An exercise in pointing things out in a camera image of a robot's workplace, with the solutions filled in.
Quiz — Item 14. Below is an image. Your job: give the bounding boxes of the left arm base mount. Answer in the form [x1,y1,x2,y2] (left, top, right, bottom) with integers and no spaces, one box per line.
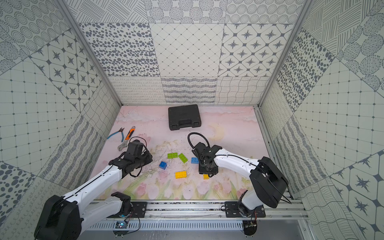
[131,201,148,219]

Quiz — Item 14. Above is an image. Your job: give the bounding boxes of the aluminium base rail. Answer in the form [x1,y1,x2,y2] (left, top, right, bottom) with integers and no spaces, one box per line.
[86,200,310,221]

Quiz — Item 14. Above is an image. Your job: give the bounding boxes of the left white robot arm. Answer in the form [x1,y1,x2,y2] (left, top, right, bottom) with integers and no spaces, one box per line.
[34,140,153,240]

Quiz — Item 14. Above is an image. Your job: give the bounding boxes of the black plastic tool case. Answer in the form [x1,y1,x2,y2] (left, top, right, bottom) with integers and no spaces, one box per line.
[168,105,202,131]

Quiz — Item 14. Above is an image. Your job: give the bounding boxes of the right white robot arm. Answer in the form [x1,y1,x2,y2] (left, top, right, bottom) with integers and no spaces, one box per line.
[192,143,289,217]

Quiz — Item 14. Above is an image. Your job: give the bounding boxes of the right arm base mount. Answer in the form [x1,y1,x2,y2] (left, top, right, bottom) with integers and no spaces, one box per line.
[224,201,266,218]

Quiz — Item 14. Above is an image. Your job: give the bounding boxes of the blue handled pliers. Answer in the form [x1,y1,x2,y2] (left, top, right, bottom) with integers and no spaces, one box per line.
[107,128,125,142]

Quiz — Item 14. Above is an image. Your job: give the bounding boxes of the light blue lego brick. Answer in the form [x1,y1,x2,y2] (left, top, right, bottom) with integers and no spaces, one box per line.
[191,157,199,164]

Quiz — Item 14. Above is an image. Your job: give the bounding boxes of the dark blue small lego brick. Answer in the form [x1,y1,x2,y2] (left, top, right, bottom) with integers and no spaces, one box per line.
[159,161,168,170]

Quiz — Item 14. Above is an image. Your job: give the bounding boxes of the yellow lego brick 2x4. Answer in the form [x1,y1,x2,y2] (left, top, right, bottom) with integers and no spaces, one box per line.
[175,171,187,179]

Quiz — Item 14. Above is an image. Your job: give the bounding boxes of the white vented cable duct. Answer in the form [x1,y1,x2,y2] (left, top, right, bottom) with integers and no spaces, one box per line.
[89,220,243,231]

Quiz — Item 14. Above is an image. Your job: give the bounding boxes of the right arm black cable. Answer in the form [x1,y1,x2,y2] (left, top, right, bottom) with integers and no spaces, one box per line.
[187,132,211,151]

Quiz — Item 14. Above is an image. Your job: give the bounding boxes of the lime green lego brick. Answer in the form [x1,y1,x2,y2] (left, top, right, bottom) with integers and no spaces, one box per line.
[167,153,179,159]
[178,154,188,164]

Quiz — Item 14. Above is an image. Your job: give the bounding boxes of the silver adjustable wrench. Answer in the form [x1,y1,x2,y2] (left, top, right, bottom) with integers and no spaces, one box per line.
[118,140,129,152]

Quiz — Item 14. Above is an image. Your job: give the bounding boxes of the orange utility knife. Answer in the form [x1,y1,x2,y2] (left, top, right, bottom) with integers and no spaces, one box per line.
[125,126,136,141]

